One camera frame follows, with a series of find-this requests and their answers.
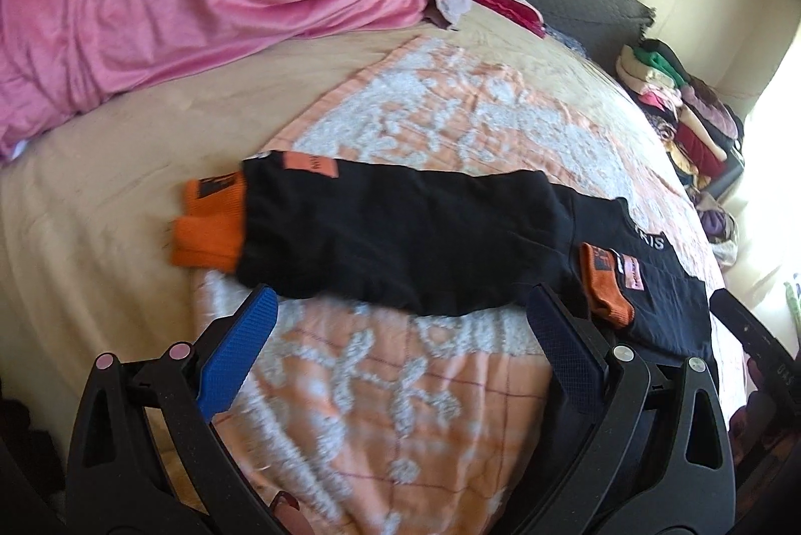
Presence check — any pile of loose clothes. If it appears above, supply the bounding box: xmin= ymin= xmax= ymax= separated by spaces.
xmin=693 ymin=191 xmax=744 ymax=268

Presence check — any dark patterned cloth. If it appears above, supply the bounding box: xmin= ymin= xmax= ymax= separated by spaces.
xmin=544 ymin=25 xmax=603 ymax=68

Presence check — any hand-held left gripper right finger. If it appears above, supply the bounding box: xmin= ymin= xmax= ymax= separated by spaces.
xmin=526 ymin=281 xmax=737 ymax=535

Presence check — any red cloth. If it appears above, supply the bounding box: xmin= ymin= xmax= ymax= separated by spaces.
xmin=466 ymin=0 xmax=547 ymax=40

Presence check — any stack of folded clothes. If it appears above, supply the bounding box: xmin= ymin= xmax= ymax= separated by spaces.
xmin=616 ymin=38 xmax=747 ymax=192

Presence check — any black sweater with orange cuffs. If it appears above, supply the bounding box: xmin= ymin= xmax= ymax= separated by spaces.
xmin=169 ymin=150 xmax=714 ymax=367

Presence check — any bed with beige sheet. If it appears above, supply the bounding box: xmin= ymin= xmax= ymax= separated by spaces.
xmin=0 ymin=0 xmax=752 ymax=535

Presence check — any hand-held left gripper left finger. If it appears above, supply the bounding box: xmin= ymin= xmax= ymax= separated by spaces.
xmin=66 ymin=285 xmax=295 ymax=535

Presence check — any pink blanket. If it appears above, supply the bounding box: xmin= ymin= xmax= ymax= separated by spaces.
xmin=0 ymin=0 xmax=439 ymax=161

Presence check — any person's left hand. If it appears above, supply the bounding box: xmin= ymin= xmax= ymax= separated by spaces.
xmin=269 ymin=490 xmax=315 ymax=535

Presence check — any peach and white patterned blanket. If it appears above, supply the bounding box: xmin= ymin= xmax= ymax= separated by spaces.
xmin=188 ymin=31 xmax=745 ymax=535

